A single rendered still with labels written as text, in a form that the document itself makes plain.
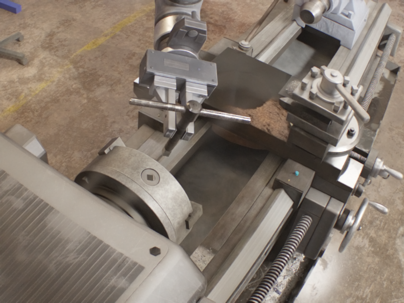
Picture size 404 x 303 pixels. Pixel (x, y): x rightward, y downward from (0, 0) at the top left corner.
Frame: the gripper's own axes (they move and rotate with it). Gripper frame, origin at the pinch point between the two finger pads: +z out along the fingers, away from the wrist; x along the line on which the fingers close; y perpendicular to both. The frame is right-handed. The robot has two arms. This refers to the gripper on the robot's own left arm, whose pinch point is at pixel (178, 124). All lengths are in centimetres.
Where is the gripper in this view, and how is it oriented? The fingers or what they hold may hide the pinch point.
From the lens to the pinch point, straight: 86.5
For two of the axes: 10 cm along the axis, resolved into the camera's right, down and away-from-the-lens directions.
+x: -9.3, -1.6, -3.2
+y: -3.6, 4.9, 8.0
